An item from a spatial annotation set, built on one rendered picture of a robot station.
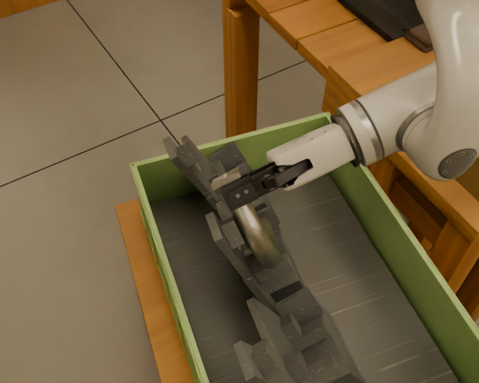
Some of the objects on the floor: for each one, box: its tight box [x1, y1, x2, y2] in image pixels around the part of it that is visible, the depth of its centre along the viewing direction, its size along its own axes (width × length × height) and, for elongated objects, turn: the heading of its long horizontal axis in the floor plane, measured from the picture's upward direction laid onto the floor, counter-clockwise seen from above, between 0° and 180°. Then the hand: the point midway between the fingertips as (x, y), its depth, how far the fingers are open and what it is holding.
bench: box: [222, 0, 388, 170], centre depth 202 cm, size 70×149×88 cm, turn 119°
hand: (239, 191), depth 72 cm, fingers closed on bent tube, 3 cm apart
